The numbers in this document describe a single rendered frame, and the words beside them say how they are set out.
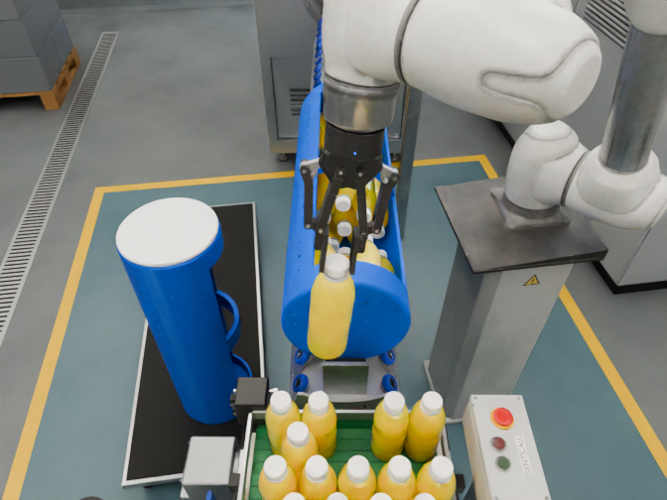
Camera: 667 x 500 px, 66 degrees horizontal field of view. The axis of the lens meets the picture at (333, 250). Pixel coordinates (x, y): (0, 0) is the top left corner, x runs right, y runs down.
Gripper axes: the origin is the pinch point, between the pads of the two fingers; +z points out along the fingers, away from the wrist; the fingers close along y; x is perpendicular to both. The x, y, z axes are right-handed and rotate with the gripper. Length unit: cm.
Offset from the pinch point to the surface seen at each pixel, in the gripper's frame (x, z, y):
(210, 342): -51, 78, 31
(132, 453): -45, 133, 61
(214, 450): -5, 63, 21
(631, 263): -127, 91, -152
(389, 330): -18.9, 35.3, -15.5
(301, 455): 7.7, 42.2, 2.7
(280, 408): 1.0, 37.5, 7.1
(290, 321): -18.8, 34.4, 6.5
